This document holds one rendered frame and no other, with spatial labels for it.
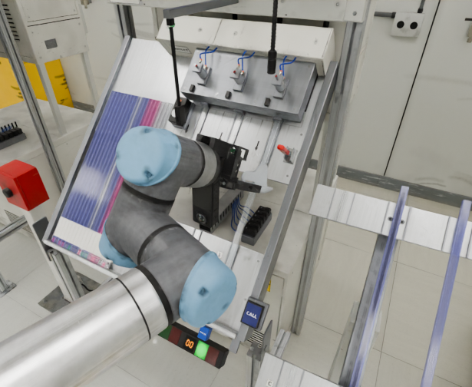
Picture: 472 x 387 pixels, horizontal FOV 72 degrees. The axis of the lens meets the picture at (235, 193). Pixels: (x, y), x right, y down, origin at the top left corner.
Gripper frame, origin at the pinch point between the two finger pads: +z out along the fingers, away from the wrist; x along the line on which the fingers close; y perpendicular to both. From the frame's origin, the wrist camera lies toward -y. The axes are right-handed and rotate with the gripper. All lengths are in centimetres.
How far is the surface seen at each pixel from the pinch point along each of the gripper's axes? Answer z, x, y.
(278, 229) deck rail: 8.1, -9.3, -8.4
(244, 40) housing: 10.0, 13.2, 34.7
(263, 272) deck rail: 6.0, -9.2, -19.0
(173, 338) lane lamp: 3.3, 7.9, -42.7
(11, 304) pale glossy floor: 42, 121, -95
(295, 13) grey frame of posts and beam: 9.8, 1.7, 42.1
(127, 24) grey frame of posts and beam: 17, 60, 38
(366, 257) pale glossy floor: 140, -33, -30
